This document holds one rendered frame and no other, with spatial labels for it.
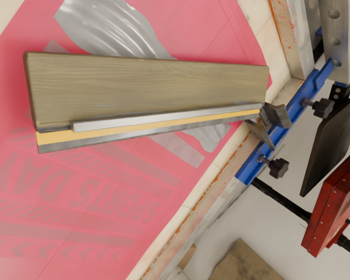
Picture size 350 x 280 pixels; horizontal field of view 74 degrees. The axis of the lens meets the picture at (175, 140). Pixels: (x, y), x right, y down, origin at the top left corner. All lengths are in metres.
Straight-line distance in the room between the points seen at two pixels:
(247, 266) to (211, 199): 1.74
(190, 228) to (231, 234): 1.84
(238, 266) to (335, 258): 0.73
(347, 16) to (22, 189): 0.57
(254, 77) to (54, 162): 0.34
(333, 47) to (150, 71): 0.42
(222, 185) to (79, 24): 0.42
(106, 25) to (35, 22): 0.07
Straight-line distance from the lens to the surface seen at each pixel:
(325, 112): 0.58
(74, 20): 0.28
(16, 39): 0.28
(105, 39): 0.29
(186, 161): 0.45
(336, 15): 0.56
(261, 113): 0.51
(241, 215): 2.38
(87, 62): 0.26
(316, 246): 1.49
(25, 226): 0.38
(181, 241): 0.57
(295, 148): 2.44
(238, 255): 2.29
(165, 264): 0.60
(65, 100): 0.26
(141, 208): 0.46
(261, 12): 0.47
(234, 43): 0.43
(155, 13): 0.32
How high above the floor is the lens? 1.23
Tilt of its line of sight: 43 degrees down
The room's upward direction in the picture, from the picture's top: 127 degrees clockwise
